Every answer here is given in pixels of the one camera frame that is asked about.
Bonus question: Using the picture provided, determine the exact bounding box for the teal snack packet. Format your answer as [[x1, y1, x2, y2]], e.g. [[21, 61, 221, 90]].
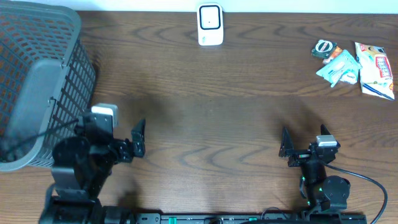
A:
[[316, 50, 361, 88]]

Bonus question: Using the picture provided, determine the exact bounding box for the green white tissue pack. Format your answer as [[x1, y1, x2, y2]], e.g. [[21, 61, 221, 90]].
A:
[[340, 70, 359, 85]]

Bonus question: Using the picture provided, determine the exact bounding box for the white blue snack bag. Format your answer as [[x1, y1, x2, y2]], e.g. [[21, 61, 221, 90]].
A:
[[355, 42, 395, 101]]

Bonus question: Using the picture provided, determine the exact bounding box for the orange white tissue pack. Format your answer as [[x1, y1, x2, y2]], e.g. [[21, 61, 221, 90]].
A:
[[323, 46, 343, 65]]

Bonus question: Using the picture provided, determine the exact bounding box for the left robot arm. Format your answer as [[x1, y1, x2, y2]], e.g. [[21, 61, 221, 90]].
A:
[[39, 113, 146, 224]]

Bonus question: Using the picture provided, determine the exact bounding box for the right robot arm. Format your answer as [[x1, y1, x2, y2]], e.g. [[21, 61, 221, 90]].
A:
[[279, 125, 351, 221]]

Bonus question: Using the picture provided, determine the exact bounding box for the white barcode scanner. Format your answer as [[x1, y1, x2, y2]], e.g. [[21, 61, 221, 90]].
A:
[[197, 3, 224, 46]]

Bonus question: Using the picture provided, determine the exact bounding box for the grey plastic mesh basket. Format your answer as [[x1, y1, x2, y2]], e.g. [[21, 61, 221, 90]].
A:
[[1, 1, 96, 172]]

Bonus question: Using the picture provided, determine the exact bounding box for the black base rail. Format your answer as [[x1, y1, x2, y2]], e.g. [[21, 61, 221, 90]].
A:
[[103, 212, 367, 224]]

